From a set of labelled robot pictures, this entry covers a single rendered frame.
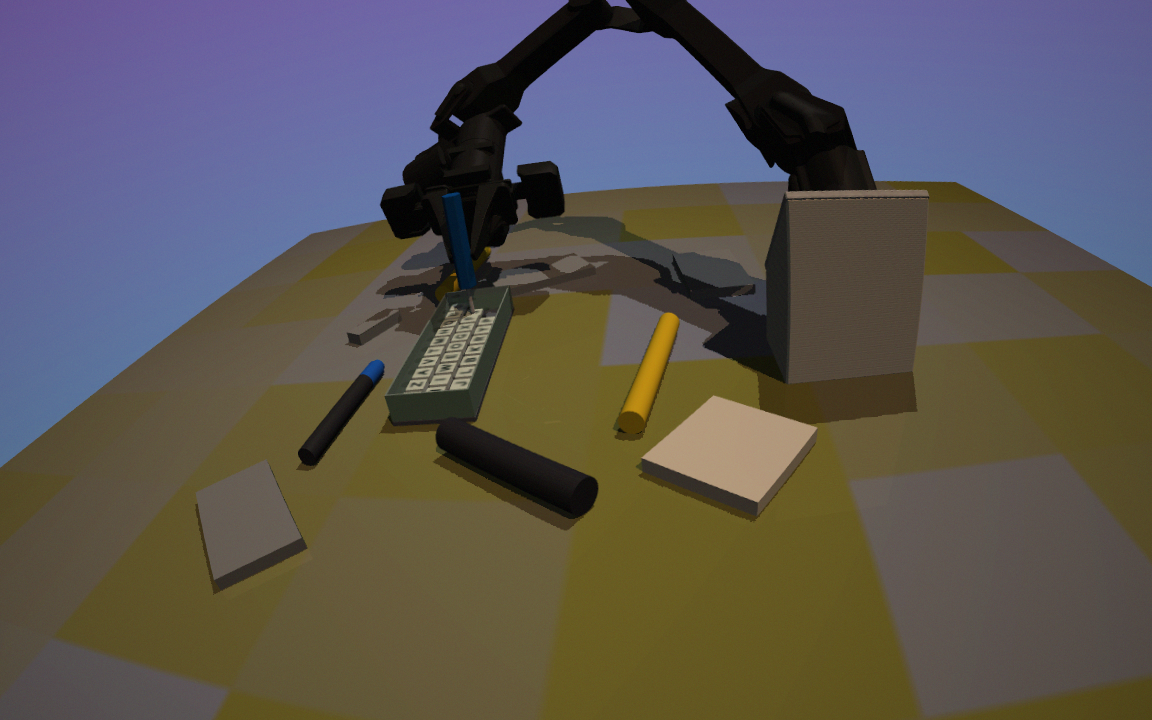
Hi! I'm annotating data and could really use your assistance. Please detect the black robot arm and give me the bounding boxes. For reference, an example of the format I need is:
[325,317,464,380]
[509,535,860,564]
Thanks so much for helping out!
[402,0,877,195]

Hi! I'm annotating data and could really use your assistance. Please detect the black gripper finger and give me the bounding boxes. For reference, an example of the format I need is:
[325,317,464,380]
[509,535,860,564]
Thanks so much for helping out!
[420,192,454,264]
[471,182,518,262]

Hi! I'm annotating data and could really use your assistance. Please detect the yellow cylinder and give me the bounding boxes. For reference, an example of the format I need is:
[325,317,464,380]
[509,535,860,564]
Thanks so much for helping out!
[617,313,680,434]
[435,247,491,301]

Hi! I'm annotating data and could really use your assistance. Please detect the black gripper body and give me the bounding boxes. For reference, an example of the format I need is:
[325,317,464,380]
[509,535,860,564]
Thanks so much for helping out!
[380,138,564,238]

